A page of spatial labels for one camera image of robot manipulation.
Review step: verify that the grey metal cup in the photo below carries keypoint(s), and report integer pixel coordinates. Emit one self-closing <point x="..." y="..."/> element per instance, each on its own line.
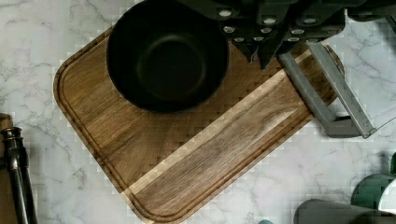
<point x="317" y="211"/>

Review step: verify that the wooden cutting board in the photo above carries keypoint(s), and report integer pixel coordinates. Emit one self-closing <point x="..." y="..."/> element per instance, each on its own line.
<point x="167" y="166"/>

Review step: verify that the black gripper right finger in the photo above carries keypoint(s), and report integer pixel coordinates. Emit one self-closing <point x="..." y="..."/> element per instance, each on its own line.
<point x="272" y="47"/>

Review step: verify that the stainless toaster oven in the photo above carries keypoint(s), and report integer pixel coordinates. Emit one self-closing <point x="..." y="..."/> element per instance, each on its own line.
<point x="317" y="88"/>

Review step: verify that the wooden tray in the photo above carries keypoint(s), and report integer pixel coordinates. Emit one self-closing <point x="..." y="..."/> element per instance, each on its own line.
<point x="7" y="210"/>

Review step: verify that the black bowl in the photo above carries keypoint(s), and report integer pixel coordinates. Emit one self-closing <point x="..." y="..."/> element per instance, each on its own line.
<point x="164" y="57"/>

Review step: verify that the green white mug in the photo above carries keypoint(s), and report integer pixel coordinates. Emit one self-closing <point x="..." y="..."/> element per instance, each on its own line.
<point x="377" y="191"/>

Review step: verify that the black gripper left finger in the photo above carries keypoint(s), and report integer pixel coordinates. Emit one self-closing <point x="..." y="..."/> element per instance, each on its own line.
<point x="249" y="50"/>

